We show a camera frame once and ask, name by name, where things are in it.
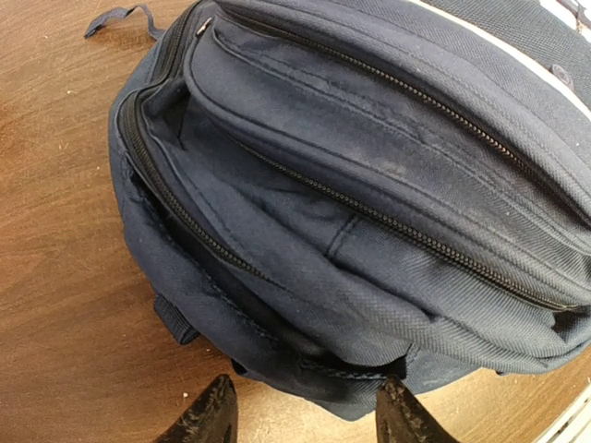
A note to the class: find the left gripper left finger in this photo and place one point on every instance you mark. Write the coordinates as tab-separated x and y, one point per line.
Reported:
211	418

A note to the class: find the navy blue backpack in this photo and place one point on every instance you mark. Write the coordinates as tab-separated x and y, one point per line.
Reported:
335	192

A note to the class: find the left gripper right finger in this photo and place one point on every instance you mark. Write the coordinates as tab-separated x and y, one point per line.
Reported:
401	418

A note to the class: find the front aluminium rail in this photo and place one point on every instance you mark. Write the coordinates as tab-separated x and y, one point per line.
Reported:
573	425

